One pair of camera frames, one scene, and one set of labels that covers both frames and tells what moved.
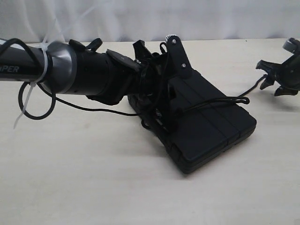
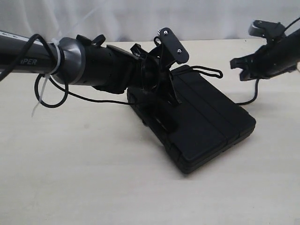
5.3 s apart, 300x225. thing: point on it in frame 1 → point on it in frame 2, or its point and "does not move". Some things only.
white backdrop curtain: (52, 21) does not move
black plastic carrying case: (198, 123) does not move
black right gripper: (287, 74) → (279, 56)
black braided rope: (241, 99) → (214, 72)
